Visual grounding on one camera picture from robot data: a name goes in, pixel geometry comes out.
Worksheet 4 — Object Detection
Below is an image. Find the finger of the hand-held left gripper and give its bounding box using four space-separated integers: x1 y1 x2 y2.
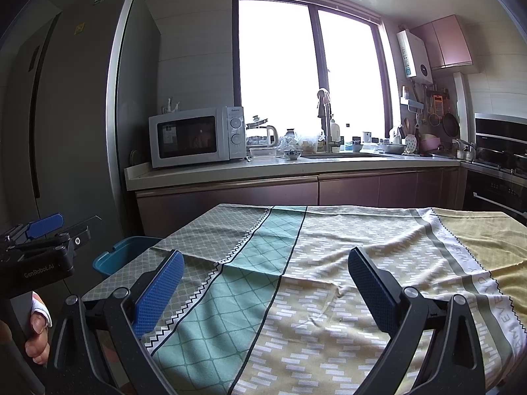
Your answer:
4 213 64 244
16 215 102 256

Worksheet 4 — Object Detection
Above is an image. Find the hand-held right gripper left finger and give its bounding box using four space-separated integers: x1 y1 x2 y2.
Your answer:
48 250 185 395

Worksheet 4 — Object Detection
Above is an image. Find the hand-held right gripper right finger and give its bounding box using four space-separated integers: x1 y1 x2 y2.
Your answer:
348 247 486 395

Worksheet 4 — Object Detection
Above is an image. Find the teal plastic bin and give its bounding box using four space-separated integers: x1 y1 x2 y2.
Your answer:
93 236 162 277

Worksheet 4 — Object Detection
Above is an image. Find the person's left hand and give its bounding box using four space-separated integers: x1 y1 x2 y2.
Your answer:
25 291 53 365

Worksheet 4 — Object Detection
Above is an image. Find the patterned green yellow tablecloth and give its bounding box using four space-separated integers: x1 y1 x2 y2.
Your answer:
81 203 527 395

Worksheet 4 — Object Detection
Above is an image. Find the grey refrigerator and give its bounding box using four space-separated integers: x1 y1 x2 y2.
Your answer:
0 0 161 338

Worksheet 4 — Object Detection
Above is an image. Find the brown kitchen counter cabinet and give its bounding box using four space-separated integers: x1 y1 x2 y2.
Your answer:
125 154 468 237

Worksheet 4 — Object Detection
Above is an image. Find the white microwave oven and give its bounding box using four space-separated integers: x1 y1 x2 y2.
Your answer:
148 106 245 169

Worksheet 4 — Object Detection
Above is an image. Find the pink basin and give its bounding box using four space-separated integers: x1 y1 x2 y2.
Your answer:
420 134 444 153

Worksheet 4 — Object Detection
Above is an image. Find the steel pot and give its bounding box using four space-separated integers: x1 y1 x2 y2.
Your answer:
453 139 476 160

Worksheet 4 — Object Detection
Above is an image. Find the steel kitchen faucet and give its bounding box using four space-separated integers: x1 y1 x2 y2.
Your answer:
316 88 342 153

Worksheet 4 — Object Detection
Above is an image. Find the glass electric kettle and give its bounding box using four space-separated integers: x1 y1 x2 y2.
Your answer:
246 117 280 149

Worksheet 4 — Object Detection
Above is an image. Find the hanging utensil rack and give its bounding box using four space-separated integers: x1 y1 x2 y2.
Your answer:
401 84 459 138

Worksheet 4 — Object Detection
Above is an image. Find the black built-in stove oven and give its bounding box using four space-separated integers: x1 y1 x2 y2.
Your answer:
463 112 527 223

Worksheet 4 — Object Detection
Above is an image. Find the white water heater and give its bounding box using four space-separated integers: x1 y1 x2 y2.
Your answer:
396 30 434 84

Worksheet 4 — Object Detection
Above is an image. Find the kitchen window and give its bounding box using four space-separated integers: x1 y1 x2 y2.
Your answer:
232 0 402 157

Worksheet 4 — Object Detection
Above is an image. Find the pink wall cabinet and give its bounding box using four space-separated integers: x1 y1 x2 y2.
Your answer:
412 14 473 70

